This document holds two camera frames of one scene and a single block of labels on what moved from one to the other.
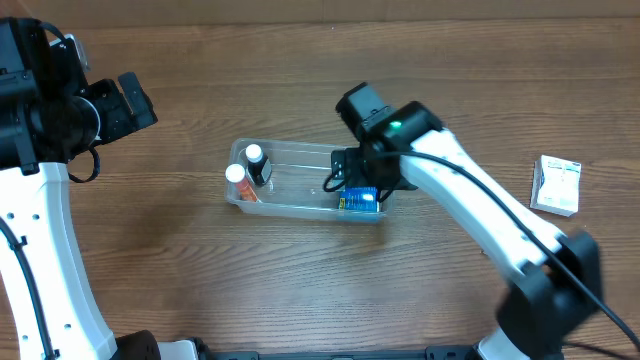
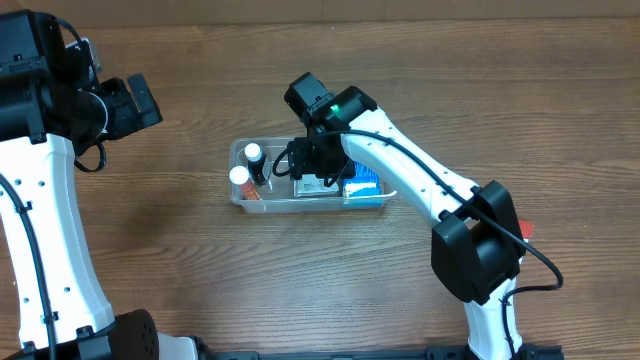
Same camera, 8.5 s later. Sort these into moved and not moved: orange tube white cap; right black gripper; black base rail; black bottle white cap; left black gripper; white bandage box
Moved: right black gripper; white bandage box
Not moved: black bottle white cap; orange tube white cap; black base rail; left black gripper
